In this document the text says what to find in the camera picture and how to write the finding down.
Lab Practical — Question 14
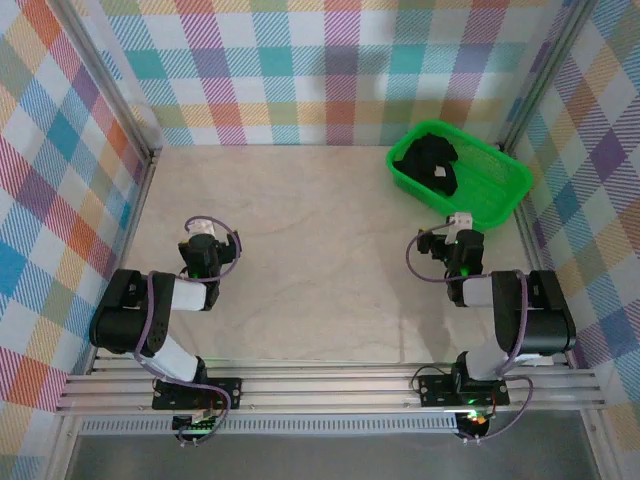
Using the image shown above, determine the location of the green plastic basket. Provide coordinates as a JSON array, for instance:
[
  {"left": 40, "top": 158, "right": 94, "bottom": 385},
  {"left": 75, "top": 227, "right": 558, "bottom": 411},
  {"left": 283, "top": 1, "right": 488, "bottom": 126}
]
[{"left": 384, "top": 118, "right": 534, "bottom": 232}]

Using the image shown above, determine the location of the black t-shirt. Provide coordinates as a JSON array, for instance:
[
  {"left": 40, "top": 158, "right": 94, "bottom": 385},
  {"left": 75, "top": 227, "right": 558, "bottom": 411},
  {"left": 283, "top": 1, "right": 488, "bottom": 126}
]
[{"left": 391, "top": 132, "right": 460, "bottom": 198}]

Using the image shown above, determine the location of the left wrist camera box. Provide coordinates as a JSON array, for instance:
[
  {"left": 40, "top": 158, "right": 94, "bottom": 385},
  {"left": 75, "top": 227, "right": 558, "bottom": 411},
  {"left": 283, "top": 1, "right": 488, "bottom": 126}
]
[{"left": 185, "top": 219, "right": 216, "bottom": 239}]

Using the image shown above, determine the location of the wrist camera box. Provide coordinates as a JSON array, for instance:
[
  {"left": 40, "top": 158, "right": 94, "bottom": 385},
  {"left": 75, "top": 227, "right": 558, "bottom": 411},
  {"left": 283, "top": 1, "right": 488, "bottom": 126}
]
[
  {"left": 445, "top": 211, "right": 474, "bottom": 236},
  {"left": 185, "top": 219, "right": 216, "bottom": 239}
]

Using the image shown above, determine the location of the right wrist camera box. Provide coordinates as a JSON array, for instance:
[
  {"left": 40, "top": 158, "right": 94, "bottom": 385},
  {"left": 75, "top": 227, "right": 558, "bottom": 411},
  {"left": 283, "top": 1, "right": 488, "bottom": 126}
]
[{"left": 445, "top": 211, "right": 474, "bottom": 236}]

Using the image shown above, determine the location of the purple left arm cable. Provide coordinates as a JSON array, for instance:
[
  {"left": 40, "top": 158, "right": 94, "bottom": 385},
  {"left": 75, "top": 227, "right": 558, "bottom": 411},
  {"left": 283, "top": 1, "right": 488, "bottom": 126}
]
[{"left": 133, "top": 215, "right": 245, "bottom": 449}]

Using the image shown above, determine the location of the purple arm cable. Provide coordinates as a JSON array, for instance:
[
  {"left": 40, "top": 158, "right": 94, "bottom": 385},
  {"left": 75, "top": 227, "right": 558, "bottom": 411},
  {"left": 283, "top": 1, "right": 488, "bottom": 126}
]
[
  {"left": 133, "top": 215, "right": 245, "bottom": 449},
  {"left": 404, "top": 222, "right": 535, "bottom": 446}
]

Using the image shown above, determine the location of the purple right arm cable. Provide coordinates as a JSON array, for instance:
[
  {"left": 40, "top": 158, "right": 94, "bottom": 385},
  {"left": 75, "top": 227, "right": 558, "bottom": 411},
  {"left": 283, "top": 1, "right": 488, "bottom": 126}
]
[{"left": 404, "top": 222, "right": 535, "bottom": 446}]

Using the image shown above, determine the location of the aluminium side rail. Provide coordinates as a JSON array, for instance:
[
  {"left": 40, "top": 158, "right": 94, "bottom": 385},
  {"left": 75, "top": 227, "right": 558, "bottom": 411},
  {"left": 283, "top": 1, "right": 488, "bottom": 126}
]
[
  {"left": 512, "top": 199, "right": 576, "bottom": 369},
  {"left": 87, "top": 147, "right": 162, "bottom": 374}
]

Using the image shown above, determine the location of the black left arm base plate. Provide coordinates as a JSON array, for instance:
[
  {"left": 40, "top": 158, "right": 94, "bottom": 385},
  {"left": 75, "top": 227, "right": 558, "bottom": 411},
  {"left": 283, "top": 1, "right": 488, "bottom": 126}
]
[{"left": 152, "top": 377, "right": 244, "bottom": 411}]

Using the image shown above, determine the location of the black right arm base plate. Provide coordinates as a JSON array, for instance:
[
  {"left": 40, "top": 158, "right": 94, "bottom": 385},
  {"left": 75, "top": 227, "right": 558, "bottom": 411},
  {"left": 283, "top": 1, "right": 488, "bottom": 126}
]
[{"left": 417, "top": 373, "right": 511, "bottom": 407}]

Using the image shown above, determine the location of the aluminium mounting rail beam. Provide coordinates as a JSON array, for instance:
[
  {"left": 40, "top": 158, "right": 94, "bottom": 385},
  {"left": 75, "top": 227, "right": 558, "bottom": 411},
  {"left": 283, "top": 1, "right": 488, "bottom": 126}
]
[{"left": 54, "top": 357, "right": 609, "bottom": 416}]

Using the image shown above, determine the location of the aluminium frame post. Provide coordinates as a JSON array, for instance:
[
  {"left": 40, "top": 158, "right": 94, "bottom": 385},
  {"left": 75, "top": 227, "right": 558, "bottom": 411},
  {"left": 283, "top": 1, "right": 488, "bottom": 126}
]
[
  {"left": 47, "top": 0, "right": 164, "bottom": 161},
  {"left": 497, "top": 0, "right": 601, "bottom": 151}
]

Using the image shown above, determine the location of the grey slotted cable duct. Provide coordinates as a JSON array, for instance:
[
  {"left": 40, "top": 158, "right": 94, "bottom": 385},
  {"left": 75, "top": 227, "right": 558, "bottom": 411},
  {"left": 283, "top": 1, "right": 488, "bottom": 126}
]
[{"left": 79, "top": 418, "right": 461, "bottom": 435}]

